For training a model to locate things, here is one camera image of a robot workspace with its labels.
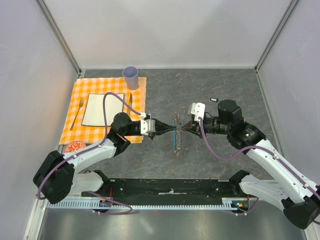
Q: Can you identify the white square plate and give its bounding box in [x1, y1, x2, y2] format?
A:
[81, 93, 124, 127]

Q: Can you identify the grey slotted cable duct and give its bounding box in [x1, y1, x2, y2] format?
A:
[45, 197, 239, 211]

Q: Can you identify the orange checkered cloth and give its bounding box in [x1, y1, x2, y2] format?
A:
[59, 77, 147, 145]

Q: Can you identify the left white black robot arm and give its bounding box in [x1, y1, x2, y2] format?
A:
[33, 112, 176, 204]

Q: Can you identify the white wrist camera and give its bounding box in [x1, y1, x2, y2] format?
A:
[188, 102, 206, 122]
[139, 112, 156, 136]

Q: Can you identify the red patterned bowl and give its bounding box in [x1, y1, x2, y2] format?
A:
[63, 140, 86, 153]

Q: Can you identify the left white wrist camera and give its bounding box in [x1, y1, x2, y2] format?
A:
[139, 112, 156, 136]

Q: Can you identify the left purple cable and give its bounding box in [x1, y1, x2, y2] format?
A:
[36, 91, 147, 216]

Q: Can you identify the gold knife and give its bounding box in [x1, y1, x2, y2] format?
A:
[127, 94, 133, 116]

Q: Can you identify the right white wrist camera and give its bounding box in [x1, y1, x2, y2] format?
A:
[188, 102, 206, 122]

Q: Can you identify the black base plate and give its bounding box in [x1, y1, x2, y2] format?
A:
[96, 178, 247, 204]

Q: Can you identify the purple plastic cup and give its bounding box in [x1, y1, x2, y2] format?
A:
[122, 66, 139, 91]

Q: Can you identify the gold fork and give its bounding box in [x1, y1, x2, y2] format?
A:
[69, 97, 85, 131]

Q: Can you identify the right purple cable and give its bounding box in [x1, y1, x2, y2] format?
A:
[198, 117, 320, 226]

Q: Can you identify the purple cable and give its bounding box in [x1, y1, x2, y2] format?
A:
[36, 91, 147, 216]
[198, 117, 320, 226]

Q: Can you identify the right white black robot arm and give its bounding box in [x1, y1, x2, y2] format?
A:
[182, 99, 320, 230]

